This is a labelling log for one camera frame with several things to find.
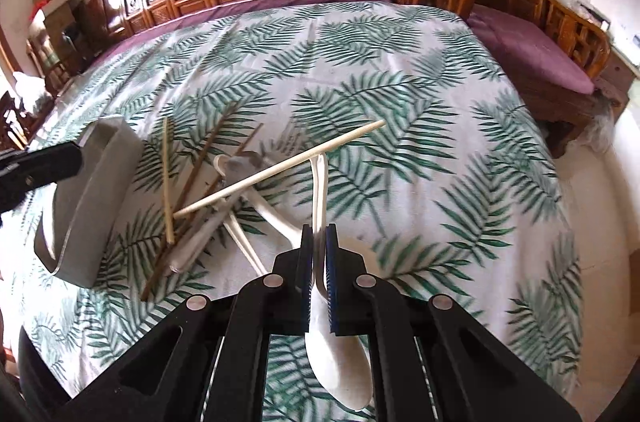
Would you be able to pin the purple underlay cloth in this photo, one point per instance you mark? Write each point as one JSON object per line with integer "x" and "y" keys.
{"x": 217, "y": 12}

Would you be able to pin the purple seat cushion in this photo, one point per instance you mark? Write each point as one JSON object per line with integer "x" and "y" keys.
{"x": 521, "y": 48}

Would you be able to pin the light bamboo chopstick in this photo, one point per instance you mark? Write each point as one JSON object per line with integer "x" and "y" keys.
{"x": 169, "y": 221}

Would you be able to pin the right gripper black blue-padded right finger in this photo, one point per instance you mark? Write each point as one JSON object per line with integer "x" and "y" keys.
{"x": 431, "y": 360}

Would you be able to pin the stacked cardboard boxes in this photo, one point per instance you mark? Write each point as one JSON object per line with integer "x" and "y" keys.
{"x": 46, "y": 32}

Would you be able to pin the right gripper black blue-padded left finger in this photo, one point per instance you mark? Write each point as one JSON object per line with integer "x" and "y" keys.
{"x": 207, "y": 360}

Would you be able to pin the white plastic spoon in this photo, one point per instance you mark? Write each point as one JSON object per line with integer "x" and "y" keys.
{"x": 338, "y": 362}

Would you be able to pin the wooden chair by window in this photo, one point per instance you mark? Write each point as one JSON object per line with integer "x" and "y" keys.
{"x": 18, "y": 126}

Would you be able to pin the cream chopstick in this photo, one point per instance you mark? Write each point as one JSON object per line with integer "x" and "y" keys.
{"x": 282, "y": 166}

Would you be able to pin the dark brown wooden chopstick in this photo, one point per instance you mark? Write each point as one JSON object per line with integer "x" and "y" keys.
{"x": 186, "y": 189}

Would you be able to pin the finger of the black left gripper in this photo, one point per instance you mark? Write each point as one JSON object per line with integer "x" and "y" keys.
{"x": 23, "y": 171}

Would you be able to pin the white plastic fork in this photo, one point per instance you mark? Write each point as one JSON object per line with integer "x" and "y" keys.
{"x": 254, "y": 210}

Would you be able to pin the green leaf pattern tablecloth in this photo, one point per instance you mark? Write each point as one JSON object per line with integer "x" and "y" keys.
{"x": 456, "y": 195}

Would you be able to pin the grey utensil tray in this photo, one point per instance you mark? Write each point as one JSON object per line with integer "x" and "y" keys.
{"x": 78, "y": 214}

